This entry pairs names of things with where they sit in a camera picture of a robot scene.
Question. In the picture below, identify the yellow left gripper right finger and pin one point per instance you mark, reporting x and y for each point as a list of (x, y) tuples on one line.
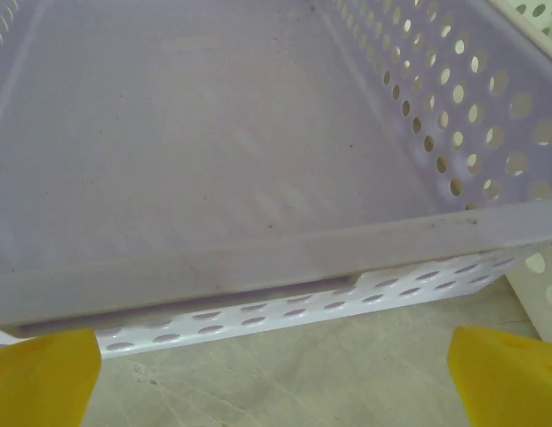
[(511, 387)]

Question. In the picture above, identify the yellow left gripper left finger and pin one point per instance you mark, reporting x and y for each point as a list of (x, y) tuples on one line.
[(40, 382)]

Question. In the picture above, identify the white perforated plastic basket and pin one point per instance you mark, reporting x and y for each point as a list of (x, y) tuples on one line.
[(546, 307)]

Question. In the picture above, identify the purple perforated plastic basket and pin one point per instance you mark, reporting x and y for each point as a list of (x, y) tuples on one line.
[(213, 133)]

